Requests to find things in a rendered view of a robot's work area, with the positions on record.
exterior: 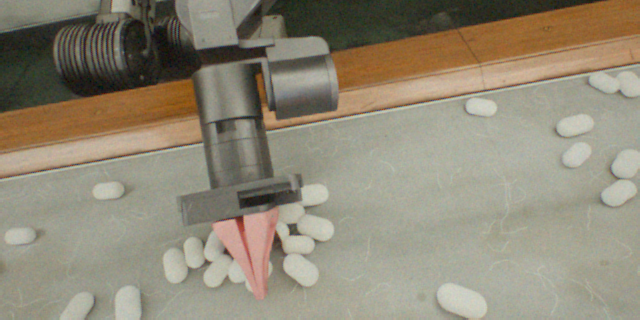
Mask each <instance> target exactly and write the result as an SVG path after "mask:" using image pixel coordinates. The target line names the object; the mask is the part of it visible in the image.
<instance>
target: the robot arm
mask: <svg viewBox="0 0 640 320"><path fill-rule="evenodd" d="M275 1H276V0H175V8H176V13H177V16H178V18H179V20H180V22H181V24H182V26H183V27H184V29H185V31H186V33H187V35H188V37H189V38H190V40H191V42H192V44H193V46H194V47H195V48H196V51H197V53H198V55H199V56H200V58H201V60H202V62H203V64H204V65H202V66H201V69H200V70H198V71H196V72H195V73H193V75H192V80H193V86H194V93H195V98H196V104H197V110H198V116H199V122H200V127H201V134H202V140H203V146H204V152H205V157H206V163H207V169H208V176H209V182H210V187H211V189H210V190H205V191H200V192H194V193H189V194H184V195H179V196H176V199H177V212H178V213H179V212H181V217H182V222H183V226H188V225H194V224H199V223H204V222H210V221H214V220H217V221H215V222H213V231H214V232H215V233H216V235H217V236H218V237H219V239H220V240H221V241H222V243H223V244H224V246H225V247H226V248H227V249H228V250H229V251H230V253H231V254H232V255H233V257H234V258H235V259H236V261H237V262H238V263H239V265H240V266H241V268H242V271H243V273H244V275H245V277H246V279H247V281H248V283H249V284H250V287H251V289H252V291H253V293H254V295H255V297H256V299H258V300H260V299H264V298H265V297H266V295H267V293H268V277H269V259H270V252H271V248H272V244H273V240H274V236H275V231H276V227H277V218H278V214H279V208H278V207H277V206H281V205H287V204H292V203H297V202H302V201H303V196H302V190H301V188H303V187H304V183H303V179H302V174H291V175H285V176H280V177H276V178H275V177H274V170H273V166H272V160H271V155H270V150H269V144H268V139H267V133H266V128H265V123H264V121H263V119H264V117H263V112H262V106H261V101H260V96H259V90H258V85H257V79H256V74H261V75H262V80H263V86H264V91H265V97H266V102H267V106H268V110H269V112H272V111H274V112H275V116H276V119H277V121H280V120H286V119H292V118H298V117H304V116H309V115H315V114H321V113H327V112H332V111H336V110H337V108H338V84H337V77H336V73H335V68H334V61H333V59H332V56H331V54H330V51H329V45H328V43H327V41H325V40H324V39H323V38H321V37H312V36H310V37H306V38H288V39H278V38H277V39H275V38H274V37H268V38H253V39H249V38H250V37H252V35H253V34H254V33H255V32H256V31H257V29H258V28H259V27H260V26H261V24H262V18H263V17H264V16H265V15H266V13H267V12H268V11H269V10H270V8H271V7H272V6H273V4H274V2H275ZM246 205H248V206H246Z"/></svg>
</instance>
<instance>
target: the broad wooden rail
mask: <svg viewBox="0 0 640 320"><path fill-rule="evenodd" d="M330 54H331V56H332V59H333V61H334V68H335V73H336V77H337V84H338V108H337V110H336V111H332V112H327V113H321V114H315V115H309V116H304V117H298V118H292V119H286V120H280V121H277V119H276V116H275V112H274V111H272V112H269V110H268V106H267V102H266V97H265V91H264V86H263V80H262V75H261V74H256V79H257V85H258V90H259V96H260V101H261V106H262V112H263V117H264V119H263V121H264V123H265V128H266V131H271V130H276V129H286V128H292V127H297V126H303V125H308V124H313V123H319V122H324V121H330V120H334V119H340V118H345V117H351V116H356V115H361V114H366V113H372V112H377V111H383V110H389V109H393V108H399V107H404V106H410V105H415V104H421V103H426V102H432V101H436V100H442V99H447V98H453V97H458V96H464V95H469V94H475V93H481V92H485V91H491V90H496V89H502V88H507V87H513V86H518V85H524V84H529V83H535V82H540V81H546V80H552V79H557V78H563V77H568V76H574V75H579V74H585V73H589V72H595V71H600V70H606V69H611V68H617V67H622V66H629V65H637V64H640V0H608V1H603V2H597V3H592V4H586V5H581V6H576V7H570V8H565V9H560V10H554V11H549V12H543V13H538V14H533V15H527V16H522V17H516V18H511V19H507V20H501V21H496V22H491V23H485V24H480V25H474V26H469V27H464V28H458V29H453V30H448V31H443V32H438V33H432V34H427V35H422V36H416V37H411V38H405V39H401V40H396V41H390V42H385V43H380V44H374V45H369V46H364V47H359V48H354V49H348V50H343V51H338V52H333V53H330ZM201 143H203V140H202V134H201V127H200V122H199V116H198V110H197V104H196V98H195V93H194V86H193V80H192V79H189V80H183V81H177V82H171V83H166V84H161V85H155V86H150V87H144V88H139V89H134V90H129V91H128V90H124V91H119V92H113V93H108V94H102V95H97V96H92V97H86V98H81V99H76V100H71V101H66V102H60V103H55V104H49V105H44V106H39V107H33V108H28V109H23V110H17V111H12V112H7V113H2V114H0V179H6V178H11V177H16V176H21V175H27V174H32V173H38V172H44V171H49V170H55V169H60V168H66V167H71V166H77V165H82V164H87V163H92V162H98V161H103V160H109V159H114V158H125V157H131V156H137V155H141V154H147V153H152V152H158V151H163V150H169V149H174V148H180V147H184V146H190V145H195V144H201Z"/></svg>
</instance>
